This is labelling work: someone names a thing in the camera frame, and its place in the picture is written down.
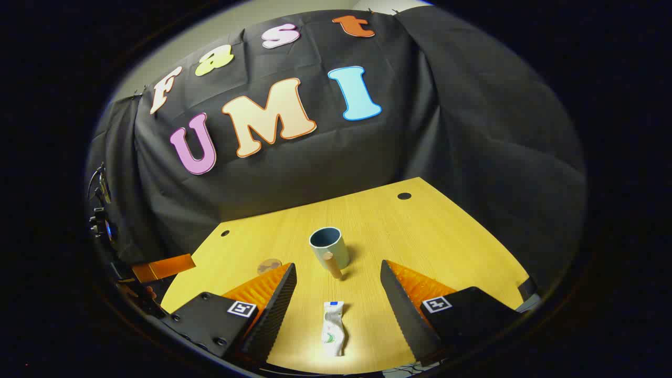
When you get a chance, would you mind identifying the wooden desktop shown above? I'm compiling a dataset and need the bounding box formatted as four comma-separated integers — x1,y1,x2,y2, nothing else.
160,177,531,376

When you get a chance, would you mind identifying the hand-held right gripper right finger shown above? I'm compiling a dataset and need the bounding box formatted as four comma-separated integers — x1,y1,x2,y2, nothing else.
380,259,526,368

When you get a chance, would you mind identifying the white toothpaste tube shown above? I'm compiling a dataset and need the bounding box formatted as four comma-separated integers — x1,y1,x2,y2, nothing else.
321,301,348,358

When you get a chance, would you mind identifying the black backdrop cloth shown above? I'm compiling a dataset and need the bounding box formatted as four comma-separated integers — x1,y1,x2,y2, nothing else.
84,6,587,295

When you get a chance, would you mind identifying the pale blue cup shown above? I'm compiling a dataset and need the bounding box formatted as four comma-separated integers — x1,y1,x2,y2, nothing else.
309,227,350,280

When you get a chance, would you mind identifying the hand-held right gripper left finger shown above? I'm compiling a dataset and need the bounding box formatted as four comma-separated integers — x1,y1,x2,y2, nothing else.
160,262,298,365

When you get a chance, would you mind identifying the small black box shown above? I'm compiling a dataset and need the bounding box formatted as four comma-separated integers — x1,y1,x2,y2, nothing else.
517,276,541,313

